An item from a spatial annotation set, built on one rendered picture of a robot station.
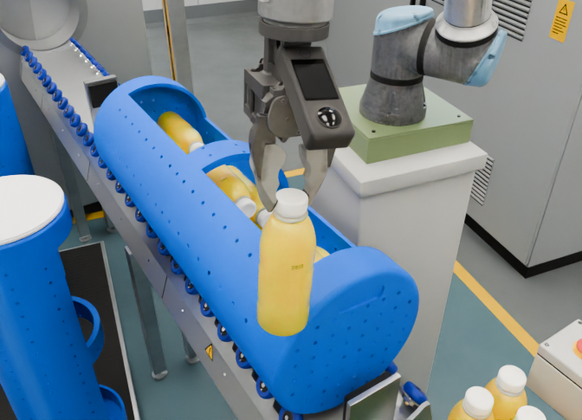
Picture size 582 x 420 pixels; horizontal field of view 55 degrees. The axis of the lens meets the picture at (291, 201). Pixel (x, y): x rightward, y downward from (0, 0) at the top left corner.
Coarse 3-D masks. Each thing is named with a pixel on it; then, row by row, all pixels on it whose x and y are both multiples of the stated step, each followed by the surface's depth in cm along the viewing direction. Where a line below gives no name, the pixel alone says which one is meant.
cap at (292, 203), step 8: (280, 192) 65; (288, 192) 65; (296, 192) 65; (304, 192) 65; (280, 200) 64; (288, 200) 64; (296, 200) 64; (304, 200) 64; (280, 208) 64; (288, 208) 63; (296, 208) 63; (304, 208) 64; (288, 216) 64; (296, 216) 64
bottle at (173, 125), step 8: (168, 112) 146; (160, 120) 145; (168, 120) 143; (176, 120) 142; (184, 120) 144; (168, 128) 142; (176, 128) 140; (184, 128) 139; (192, 128) 140; (176, 136) 138; (184, 136) 137; (192, 136) 137; (200, 136) 139; (184, 144) 136; (192, 144) 136
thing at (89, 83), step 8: (88, 80) 176; (96, 80) 176; (104, 80) 177; (112, 80) 178; (88, 88) 175; (96, 88) 175; (104, 88) 176; (112, 88) 178; (88, 96) 177; (96, 96) 176; (104, 96) 178; (88, 104) 179; (96, 104) 177; (96, 112) 180
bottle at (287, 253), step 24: (264, 240) 66; (288, 240) 64; (312, 240) 66; (264, 264) 67; (288, 264) 65; (312, 264) 68; (264, 288) 69; (288, 288) 67; (264, 312) 71; (288, 312) 69
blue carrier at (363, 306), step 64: (128, 128) 125; (128, 192) 125; (192, 192) 103; (192, 256) 99; (256, 256) 87; (384, 256) 87; (256, 320) 83; (320, 320) 79; (384, 320) 89; (320, 384) 88
